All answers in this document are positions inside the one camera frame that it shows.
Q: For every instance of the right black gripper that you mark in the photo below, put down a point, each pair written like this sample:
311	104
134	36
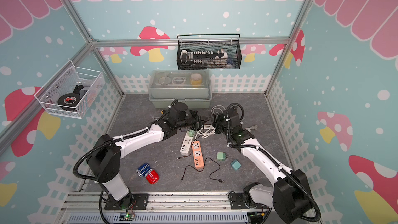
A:
216	118

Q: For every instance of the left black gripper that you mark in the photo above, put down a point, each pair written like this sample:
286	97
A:
198	119

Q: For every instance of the white power strip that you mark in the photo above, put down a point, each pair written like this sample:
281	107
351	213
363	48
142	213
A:
186	145

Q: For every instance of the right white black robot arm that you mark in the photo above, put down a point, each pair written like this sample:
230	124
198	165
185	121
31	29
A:
290	195

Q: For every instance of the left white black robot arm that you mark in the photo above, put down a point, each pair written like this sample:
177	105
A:
102	162

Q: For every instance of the red blue electric shaver case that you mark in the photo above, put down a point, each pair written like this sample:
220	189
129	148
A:
145	171

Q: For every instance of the orange power strip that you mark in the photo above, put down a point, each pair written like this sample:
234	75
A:
197	155

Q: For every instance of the green charger adapter with prongs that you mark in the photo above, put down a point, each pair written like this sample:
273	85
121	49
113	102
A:
221	156

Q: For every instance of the translucent green storage box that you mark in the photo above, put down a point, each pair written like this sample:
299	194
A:
167	85

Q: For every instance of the teal cube adapter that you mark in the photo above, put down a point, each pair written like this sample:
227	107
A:
235	164

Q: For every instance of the yellow tape roll in box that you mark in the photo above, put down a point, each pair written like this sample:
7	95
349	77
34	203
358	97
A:
196	79

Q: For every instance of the black power strip in basket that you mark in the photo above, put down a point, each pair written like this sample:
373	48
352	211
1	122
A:
209	58

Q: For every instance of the black electrical tape roll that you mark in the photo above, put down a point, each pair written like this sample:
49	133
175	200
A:
69	102

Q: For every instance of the black wire mesh wall basket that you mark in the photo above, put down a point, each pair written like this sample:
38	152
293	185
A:
229	43

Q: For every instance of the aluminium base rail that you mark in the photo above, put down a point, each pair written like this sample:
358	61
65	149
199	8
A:
208	207

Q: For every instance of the white wire wall basket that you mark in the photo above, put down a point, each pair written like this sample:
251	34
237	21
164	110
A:
88	83

